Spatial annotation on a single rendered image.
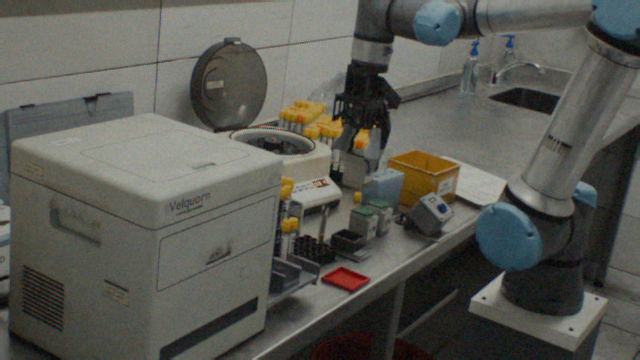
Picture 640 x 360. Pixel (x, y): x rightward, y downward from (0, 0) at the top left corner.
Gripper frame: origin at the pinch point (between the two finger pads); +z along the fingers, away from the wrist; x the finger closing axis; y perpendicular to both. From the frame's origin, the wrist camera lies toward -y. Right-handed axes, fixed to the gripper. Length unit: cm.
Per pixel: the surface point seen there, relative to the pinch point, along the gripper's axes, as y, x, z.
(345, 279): 11.6, 6.7, 18.9
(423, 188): -33.4, -0.1, 13.3
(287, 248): 18.9, -2.2, 13.4
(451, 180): -42.4, 2.8, 12.5
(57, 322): 65, -9, 13
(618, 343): -187, 29, 107
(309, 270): 21.3, 4.4, 14.6
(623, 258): -241, 15, 91
